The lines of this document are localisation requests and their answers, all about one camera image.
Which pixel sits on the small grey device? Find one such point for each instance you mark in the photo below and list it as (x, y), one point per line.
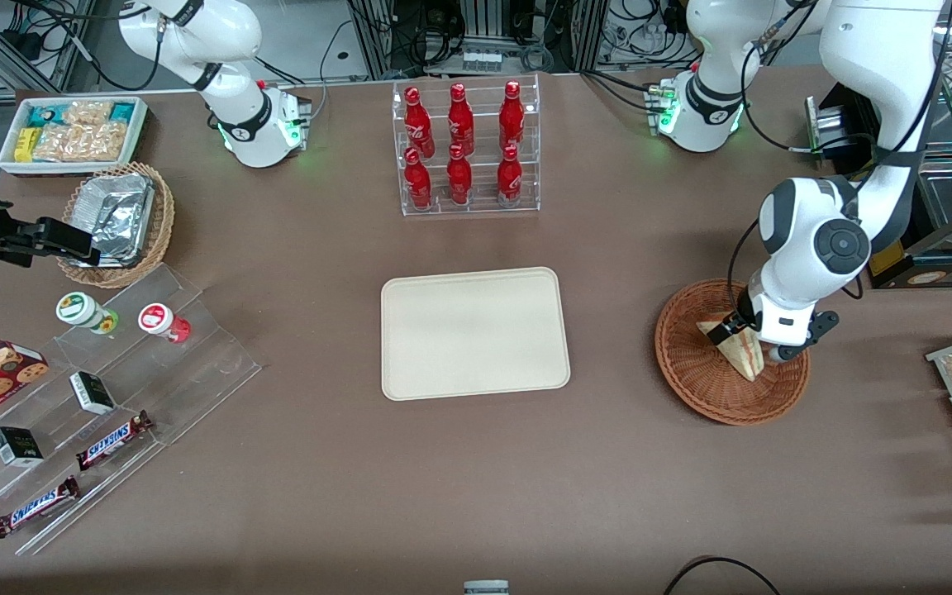
(486, 588)

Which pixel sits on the clear acrylic stepped shelf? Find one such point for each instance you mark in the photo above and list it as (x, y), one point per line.
(195, 372)

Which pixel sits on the teal snack packet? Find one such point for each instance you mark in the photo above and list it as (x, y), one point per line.
(45, 114)
(122, 111)

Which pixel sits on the clear bag of biscuits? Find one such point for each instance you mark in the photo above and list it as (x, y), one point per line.
(88, 111)
(79, 142)

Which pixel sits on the green lidded cup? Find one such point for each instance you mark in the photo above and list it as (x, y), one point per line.
(79, 308)

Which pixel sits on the small black box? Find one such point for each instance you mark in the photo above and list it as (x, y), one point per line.
(92, 392)
(17, 446)

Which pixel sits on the clear acrylic bottle rack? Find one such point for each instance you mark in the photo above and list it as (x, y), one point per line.
(484, 207)

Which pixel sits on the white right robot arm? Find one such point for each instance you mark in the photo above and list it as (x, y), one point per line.
(253, 132)

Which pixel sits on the cream plastic tray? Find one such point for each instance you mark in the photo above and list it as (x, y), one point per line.
(476, 330)

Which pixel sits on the aluminium foil container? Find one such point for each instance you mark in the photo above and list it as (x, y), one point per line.
(116, 215)

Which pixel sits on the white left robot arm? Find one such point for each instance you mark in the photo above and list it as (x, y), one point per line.
(881, 49)

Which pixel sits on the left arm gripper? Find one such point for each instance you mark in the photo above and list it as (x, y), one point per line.
(742, 320)

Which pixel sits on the Snickers chocolate bar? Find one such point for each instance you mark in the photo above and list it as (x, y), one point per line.
(36, 506)
(112, 440)

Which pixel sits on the aluminium equipment rack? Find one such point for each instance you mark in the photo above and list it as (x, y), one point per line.
(377, 41)

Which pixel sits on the yellow snack packet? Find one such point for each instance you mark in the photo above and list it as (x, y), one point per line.
(25, 145)

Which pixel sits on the triangle sandwich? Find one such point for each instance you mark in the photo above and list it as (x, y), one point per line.
(740, 357)

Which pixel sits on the red lidded cup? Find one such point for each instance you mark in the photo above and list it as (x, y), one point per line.
(158, 318)

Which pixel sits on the large brown wicker basket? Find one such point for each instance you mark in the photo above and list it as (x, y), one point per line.
(707, 388)

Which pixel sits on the white plastic snack bin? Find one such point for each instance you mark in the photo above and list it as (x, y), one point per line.
(9, 161)

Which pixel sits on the red cola bottle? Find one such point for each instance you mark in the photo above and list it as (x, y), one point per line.
(509, 178)
(460, 120)
(417, 182)
(459, 178)
(418, 120)
(511, 116)

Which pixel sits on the small brown wicker basket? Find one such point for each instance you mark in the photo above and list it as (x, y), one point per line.
(162, 223)

